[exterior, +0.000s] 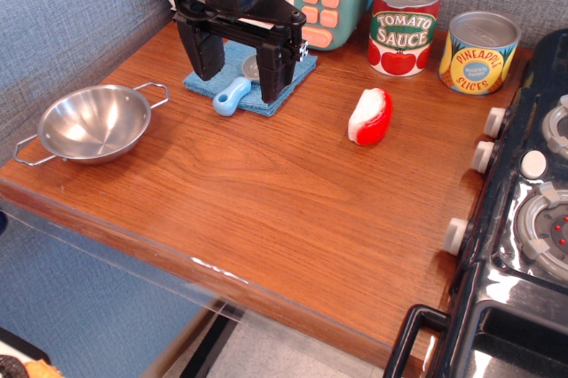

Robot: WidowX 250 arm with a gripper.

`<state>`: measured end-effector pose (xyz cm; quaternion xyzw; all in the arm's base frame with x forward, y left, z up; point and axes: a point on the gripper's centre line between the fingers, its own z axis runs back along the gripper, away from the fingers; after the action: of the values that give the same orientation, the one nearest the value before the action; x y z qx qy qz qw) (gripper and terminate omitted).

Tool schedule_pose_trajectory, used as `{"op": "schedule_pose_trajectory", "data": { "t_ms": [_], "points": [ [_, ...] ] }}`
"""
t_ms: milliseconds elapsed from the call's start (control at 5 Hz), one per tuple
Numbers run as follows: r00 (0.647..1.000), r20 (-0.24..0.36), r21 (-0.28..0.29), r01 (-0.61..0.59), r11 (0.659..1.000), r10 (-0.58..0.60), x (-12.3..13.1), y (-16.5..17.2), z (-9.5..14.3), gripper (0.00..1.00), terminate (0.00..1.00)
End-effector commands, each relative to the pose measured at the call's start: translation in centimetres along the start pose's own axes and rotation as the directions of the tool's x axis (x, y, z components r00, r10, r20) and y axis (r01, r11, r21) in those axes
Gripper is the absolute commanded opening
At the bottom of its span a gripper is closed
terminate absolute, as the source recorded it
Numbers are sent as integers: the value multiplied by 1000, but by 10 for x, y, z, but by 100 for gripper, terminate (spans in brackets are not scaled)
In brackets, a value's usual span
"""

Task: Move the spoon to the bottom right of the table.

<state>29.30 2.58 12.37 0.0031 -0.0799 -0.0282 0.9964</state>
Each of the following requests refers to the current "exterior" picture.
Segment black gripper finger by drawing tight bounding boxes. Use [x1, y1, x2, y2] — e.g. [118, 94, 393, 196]
[256, 41, 296, 104]
[177, 20, 225, 81]

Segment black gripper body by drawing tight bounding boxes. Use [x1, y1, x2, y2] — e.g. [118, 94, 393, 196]
[165, 0, 309, 63]

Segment blue scoop with grey bowl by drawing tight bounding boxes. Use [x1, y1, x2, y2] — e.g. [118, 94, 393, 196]
[213, 54, 260, 117]

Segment blue folded cloth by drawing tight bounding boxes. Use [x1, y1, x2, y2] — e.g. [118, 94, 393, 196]
[184, 41, 317, 117]

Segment red white toy cheese wedge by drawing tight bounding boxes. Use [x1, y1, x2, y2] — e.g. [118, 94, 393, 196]
[348, 88, 393, 146]

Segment tomato sauce can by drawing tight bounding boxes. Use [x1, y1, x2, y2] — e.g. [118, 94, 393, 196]
[367, 0, 441, 77]

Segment pineapple slices can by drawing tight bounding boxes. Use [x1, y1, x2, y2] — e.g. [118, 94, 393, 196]
[438, 11, 521, 96]

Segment black toy stove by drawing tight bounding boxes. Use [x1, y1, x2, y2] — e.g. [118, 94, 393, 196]
[384, 29, 567, 377]

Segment steel bowl with handles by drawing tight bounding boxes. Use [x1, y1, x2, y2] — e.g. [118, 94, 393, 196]
[13, 82, 170, 167]

